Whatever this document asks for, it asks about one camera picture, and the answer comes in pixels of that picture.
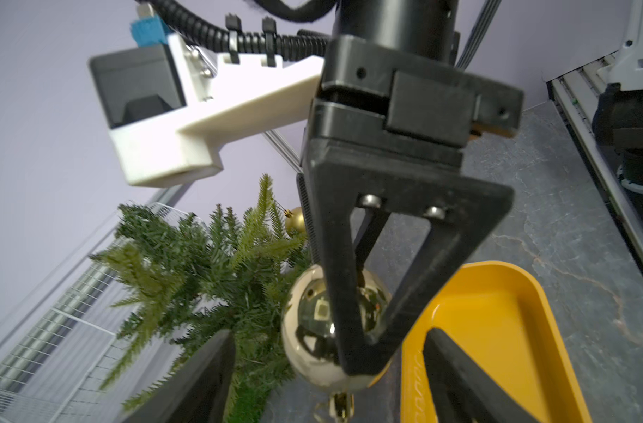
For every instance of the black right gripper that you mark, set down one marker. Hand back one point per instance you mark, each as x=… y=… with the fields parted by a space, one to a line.
x=384 y=127

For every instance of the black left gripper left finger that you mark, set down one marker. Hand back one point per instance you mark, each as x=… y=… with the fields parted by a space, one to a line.
x=198 y=392

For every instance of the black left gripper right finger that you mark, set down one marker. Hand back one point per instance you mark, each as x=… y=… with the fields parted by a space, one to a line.
x=461 y=391

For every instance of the gold ball ornament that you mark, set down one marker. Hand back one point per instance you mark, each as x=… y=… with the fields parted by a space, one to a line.
x=294 y=222

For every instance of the silver ball ornament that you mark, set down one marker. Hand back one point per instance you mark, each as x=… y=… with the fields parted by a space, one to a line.
x=308 y=334

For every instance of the small green christmas tree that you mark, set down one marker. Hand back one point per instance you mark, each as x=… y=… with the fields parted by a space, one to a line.
x=187 y=281

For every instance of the yellow plastic tray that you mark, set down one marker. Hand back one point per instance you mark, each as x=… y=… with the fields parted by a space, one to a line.
x=499 y=315

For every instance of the long white wire basket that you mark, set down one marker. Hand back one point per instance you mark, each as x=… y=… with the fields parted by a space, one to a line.
x=52 y=365

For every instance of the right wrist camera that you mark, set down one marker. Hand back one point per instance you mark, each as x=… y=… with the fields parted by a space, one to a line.
x=173 y=104

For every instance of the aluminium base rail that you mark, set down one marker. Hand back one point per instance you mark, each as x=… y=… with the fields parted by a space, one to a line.
x=601 y=103

